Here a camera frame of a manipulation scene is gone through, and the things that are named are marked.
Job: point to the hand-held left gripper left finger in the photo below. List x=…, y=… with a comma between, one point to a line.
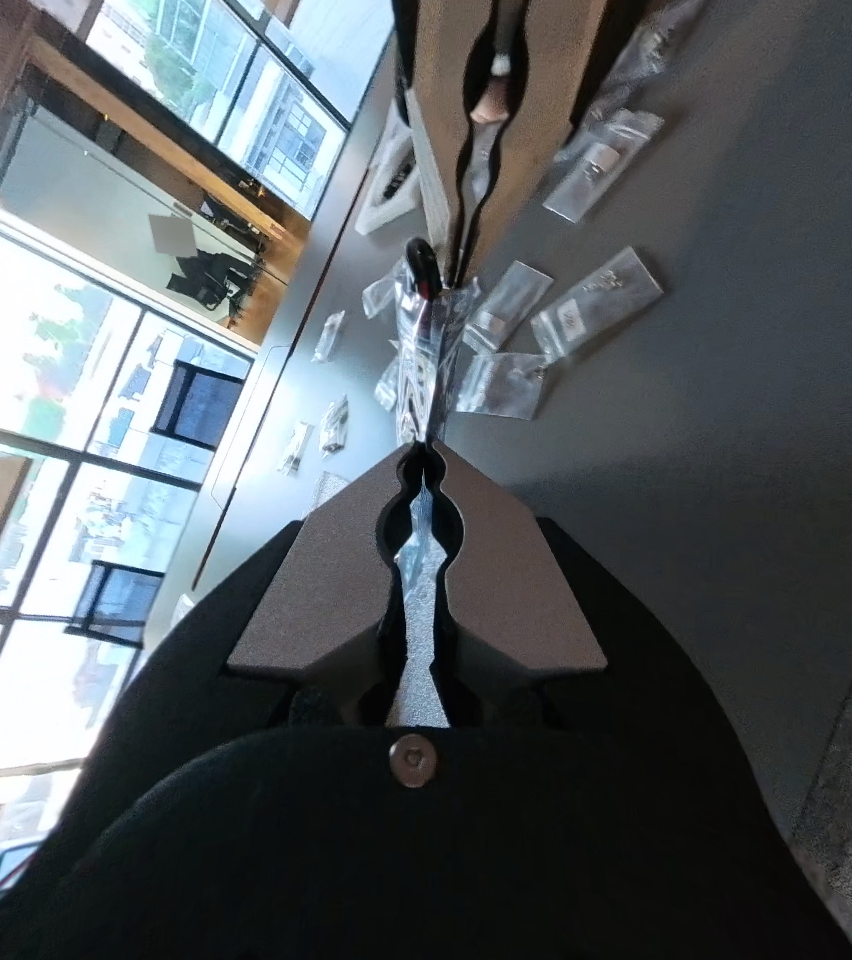
x=314, y=600

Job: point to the silver plastic parts bag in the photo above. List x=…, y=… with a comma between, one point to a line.
x=433, y=360

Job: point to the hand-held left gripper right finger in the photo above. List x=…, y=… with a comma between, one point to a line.
x=523, y=600

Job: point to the black office chair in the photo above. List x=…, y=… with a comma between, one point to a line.
x=201, y=405

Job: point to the large office windows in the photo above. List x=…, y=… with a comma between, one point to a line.
x=51, y=420

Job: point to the white foam tray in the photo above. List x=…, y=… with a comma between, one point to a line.
x=384, y=180

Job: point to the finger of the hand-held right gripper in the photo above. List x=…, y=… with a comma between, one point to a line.
x=429, y=90
x=546, y=90

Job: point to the scattered small clear parts bags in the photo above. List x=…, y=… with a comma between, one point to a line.
x=591, y=308

